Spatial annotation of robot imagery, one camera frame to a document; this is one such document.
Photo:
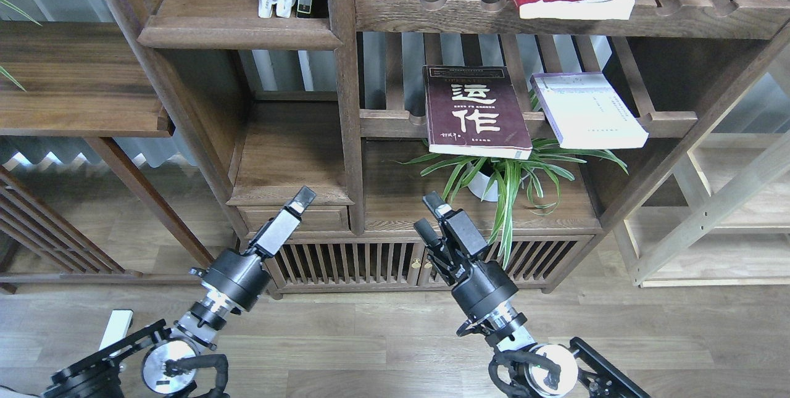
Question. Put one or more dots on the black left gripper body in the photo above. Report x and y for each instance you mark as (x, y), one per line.
(242, 277)

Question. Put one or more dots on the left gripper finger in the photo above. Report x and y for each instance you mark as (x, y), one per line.
(301, 201)

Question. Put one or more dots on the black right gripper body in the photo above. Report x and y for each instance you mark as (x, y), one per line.
(481, 289)

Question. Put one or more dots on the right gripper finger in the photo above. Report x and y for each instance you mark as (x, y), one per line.
(436, 205)
(427, 234)

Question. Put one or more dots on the maroon book white characters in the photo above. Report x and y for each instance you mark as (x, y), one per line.
(474, 111)

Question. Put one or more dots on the white lavender book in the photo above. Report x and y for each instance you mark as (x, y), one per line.
(585, 112)

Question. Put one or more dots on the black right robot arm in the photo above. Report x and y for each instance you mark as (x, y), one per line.
(520, 367)

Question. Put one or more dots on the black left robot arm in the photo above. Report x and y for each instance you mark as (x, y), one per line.
(173, 355)

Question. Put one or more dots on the white plant pot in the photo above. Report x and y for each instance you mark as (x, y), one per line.
(483, 186)

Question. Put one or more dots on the green spider plant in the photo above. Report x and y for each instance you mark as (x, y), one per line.
(512, 175)

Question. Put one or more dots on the dark wooden bookshelf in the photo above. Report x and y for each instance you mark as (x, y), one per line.
(269, 105)

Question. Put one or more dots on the light wooden rack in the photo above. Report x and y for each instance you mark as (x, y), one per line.
(733, 227)

